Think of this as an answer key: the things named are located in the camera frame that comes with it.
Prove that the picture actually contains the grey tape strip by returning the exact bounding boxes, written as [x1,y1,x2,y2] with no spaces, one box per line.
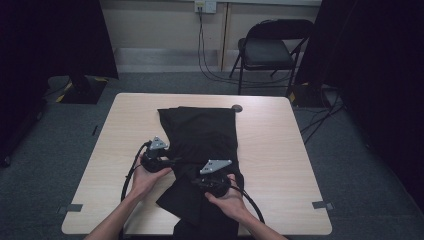
[55,203,84,215]
[311,200,335,211]

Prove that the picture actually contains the right hand-held gripper black cable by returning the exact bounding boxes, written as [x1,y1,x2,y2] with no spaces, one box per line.
[229,183,267,225]

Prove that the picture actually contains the black curtain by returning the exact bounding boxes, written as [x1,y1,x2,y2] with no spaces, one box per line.
[0,0,120,168]
[294,0,424,213]

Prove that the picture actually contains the hand-held gripper black cable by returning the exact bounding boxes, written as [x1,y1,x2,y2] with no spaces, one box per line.
[229,183,267,225]
[120,140,153,203]

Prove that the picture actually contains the black pants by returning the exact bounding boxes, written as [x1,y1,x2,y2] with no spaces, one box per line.
[155,105,246,240]

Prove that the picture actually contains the black folding chair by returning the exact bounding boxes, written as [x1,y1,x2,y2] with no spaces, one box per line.
[228,18,315,98]

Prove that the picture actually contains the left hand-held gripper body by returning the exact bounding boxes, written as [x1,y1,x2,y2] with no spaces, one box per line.
[141,135,176,174]

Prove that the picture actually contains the black stand base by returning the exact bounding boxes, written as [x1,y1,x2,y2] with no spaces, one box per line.
[287,81,330,109]
[59,74,110,105]

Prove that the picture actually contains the left hand-held gripper black cable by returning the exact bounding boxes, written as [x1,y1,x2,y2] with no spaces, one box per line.
[120,140,153,203]

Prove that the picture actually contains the person's left hand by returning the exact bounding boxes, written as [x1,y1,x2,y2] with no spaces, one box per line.
[130,153,174,202]

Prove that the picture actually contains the black floor cables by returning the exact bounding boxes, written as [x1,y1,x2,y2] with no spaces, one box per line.
[299,87,347,145]

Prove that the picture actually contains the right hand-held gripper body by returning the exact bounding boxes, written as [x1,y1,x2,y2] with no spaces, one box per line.
[191,158,234,198]

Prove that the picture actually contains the white wall outlet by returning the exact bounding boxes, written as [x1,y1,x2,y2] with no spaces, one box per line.
[194,0,218,15]

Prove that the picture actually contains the person's right hand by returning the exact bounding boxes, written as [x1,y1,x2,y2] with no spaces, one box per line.
[204,173,250,222]

